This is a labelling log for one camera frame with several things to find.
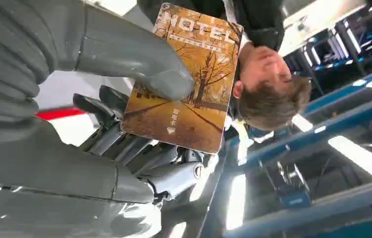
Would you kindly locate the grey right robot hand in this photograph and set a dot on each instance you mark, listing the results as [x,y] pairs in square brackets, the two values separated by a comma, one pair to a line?
[51,177]

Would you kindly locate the red strip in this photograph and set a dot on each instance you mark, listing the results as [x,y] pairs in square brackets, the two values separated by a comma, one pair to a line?
[59,113]

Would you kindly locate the ribbed grey right arm sleeve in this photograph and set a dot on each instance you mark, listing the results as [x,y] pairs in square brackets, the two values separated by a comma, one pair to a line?
[5,75]

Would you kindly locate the bright ceiling light panel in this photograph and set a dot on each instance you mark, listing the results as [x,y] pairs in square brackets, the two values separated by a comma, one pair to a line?
[363,159]
[236,202]
[302,123]

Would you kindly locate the person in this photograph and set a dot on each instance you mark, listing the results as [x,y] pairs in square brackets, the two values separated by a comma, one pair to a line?
[264,88]

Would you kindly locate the blue ceiling box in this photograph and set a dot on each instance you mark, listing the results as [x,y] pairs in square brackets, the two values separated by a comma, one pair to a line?
[294,193]

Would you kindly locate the blue steel beam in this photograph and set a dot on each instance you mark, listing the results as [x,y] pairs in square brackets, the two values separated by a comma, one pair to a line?
[330,126]
[323,210]
[346,92]

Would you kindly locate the black shelving rack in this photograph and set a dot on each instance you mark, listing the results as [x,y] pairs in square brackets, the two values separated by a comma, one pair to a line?
[353,39]

